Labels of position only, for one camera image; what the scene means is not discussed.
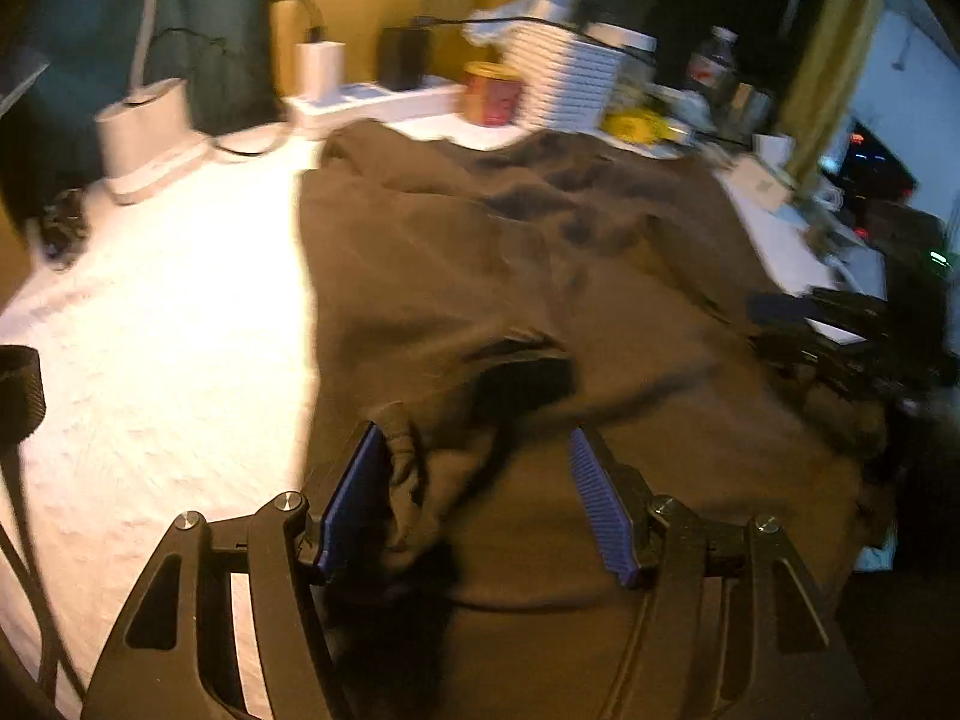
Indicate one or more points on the clear water bottle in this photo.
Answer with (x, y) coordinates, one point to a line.
(712, 64)

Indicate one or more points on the glass jar with white lid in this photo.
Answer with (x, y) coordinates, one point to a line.
(630, 41)

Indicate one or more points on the white desk lamp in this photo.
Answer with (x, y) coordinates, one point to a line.
(142, 135)

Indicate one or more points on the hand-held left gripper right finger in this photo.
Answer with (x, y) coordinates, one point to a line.
(600, 502)

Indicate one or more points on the black charger plug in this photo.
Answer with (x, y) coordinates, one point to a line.
(405, 56)

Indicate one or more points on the yellow plush toy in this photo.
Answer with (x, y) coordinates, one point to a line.
(637, 127)

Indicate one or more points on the olive curtain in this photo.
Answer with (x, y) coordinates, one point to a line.
(832, 52)

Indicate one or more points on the crumpled white tissue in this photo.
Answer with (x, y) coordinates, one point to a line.
(487, 30)

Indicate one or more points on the black textured cylinder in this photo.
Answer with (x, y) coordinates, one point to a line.
(19, 397)

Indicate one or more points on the metal cup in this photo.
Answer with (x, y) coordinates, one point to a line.
(751, 106)

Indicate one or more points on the white power strip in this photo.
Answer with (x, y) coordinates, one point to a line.
(360, 101)

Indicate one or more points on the white charger plug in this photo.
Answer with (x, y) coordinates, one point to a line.
(319, 71)

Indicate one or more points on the small white box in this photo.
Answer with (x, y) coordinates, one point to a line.
(757, 184)

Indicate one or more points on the white textured tablecloth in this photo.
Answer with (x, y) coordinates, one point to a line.
(150, 352)

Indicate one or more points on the red tin can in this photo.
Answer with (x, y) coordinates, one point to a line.
(491, 94)

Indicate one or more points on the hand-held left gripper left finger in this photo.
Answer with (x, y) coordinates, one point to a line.
(349, 502)

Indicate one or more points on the dark brown t-shirt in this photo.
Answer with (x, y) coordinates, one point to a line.
(525, 277)

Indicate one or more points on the computer monitor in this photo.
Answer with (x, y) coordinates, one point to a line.
(874, 161)

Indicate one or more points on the dark teal curtain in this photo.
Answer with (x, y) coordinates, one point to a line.
(90, 15)

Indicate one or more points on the white slatted basket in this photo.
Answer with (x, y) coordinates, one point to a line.
(562, 79)

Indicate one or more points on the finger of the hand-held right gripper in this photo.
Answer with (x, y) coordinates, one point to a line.
(787, 307)
(810, 360)

